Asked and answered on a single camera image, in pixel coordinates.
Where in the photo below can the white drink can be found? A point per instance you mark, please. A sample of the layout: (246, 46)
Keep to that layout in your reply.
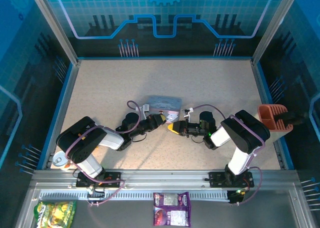
(58, 160)

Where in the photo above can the dark printed rear wall panel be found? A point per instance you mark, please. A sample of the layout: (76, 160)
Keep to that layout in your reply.
(165, 26)

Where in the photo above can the green yellow snack bag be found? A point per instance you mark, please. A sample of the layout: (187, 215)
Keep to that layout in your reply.
(55, 213)

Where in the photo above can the black controller board with lights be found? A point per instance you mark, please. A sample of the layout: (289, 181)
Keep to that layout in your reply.
(236, 196)

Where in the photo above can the purple snack bag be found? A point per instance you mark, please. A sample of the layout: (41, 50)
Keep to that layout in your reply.
(172, 210)

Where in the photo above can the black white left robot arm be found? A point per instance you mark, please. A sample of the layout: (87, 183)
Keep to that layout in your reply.
(82, 140)

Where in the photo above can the aluminium frame post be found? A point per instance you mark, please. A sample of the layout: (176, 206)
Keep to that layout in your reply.
(275, 26)
(53, 26)

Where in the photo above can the orange ribbed plastic holder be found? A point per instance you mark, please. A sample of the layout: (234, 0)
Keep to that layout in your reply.
(265, 113)

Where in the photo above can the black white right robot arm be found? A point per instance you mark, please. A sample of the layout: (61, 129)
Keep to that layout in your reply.
(250, 133)

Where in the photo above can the blue table edge strip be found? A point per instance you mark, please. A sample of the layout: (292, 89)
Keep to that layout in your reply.
(165, 58)

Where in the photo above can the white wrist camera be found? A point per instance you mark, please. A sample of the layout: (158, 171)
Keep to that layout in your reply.
(188, 113)
(145, 110)

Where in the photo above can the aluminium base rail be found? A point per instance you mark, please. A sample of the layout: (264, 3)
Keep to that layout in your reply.
(165, 178)

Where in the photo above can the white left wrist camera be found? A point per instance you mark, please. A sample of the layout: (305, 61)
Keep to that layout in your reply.
(145, 110)

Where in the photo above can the pale blue cartoon tin box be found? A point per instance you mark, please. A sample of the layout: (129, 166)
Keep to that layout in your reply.
(162, 103)

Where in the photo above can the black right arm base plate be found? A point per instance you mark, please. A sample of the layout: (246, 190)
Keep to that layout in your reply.
(216, 179)

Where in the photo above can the black object in holder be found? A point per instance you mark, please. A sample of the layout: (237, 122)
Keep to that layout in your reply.
(290, 118)

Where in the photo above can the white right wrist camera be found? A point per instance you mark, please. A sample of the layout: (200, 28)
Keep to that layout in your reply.
(188, 113)

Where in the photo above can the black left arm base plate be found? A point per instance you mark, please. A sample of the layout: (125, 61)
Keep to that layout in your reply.
(112, 178)

